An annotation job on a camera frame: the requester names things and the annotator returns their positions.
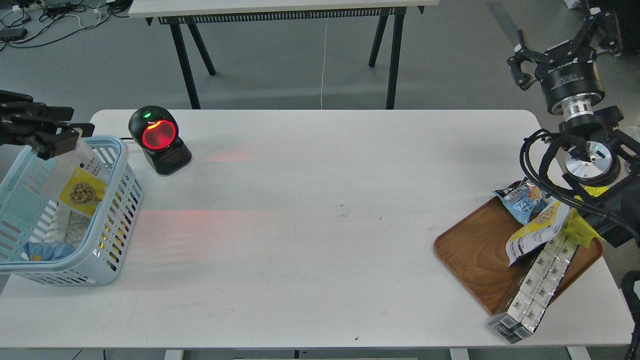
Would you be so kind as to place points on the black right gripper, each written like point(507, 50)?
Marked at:
point(572, 80)

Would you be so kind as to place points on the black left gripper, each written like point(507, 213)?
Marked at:
point(52, 135)

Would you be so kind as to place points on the yellow nut snack pouch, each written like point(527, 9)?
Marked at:
point(78, 179)

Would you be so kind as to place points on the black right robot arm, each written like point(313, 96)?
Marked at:
point(589, 164)

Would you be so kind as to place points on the light blue plastic basket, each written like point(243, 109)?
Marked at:
point(29, 216)

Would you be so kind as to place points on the white packet in basket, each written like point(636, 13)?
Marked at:
point(75, 227)

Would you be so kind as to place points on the blue snack in basket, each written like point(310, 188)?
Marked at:
point(48, 251)

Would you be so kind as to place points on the blue snack bag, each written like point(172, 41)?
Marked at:
point(524, 200)

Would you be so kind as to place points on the yellow cartoon snack pack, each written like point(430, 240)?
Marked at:
point(578, 230)

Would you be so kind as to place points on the black barcode scanner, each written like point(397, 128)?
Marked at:
point(156, 131)

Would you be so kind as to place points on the black leg background table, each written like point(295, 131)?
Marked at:
point(175, 13)

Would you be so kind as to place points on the brown wooden tray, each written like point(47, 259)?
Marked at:
point(474, 250)

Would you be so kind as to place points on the white box multipack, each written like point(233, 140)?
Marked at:
point(521, 310)

